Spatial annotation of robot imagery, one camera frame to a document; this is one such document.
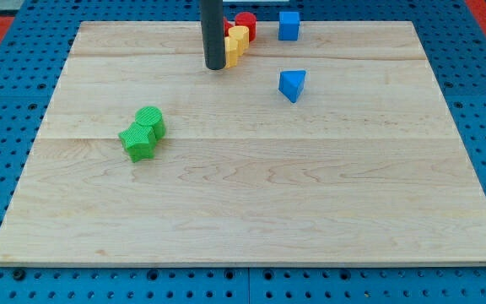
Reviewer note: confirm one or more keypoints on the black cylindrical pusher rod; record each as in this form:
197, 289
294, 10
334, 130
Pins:
212, 24

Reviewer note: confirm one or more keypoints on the blue cube block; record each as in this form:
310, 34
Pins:
289, 25

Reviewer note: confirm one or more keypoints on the red cylinder block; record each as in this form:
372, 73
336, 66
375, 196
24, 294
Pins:
249, 20

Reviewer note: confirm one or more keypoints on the green cylinder block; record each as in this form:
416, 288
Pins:
151, 116

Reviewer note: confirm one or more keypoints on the green star block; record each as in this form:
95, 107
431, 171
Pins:
138, 141

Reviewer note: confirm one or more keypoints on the yellow block near rod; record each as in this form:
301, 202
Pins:
231, 47

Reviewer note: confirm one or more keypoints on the light wooden board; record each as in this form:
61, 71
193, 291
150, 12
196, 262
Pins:
366, 169

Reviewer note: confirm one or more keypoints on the yellow cylinder block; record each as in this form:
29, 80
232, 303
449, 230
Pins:
241, 34

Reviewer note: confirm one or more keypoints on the red block behind rod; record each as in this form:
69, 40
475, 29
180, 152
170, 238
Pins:
227, 26

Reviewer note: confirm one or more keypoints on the blue triangular prism block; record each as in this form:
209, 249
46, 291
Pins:
291, 84

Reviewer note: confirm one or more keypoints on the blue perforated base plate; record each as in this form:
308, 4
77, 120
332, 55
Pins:
31, 57

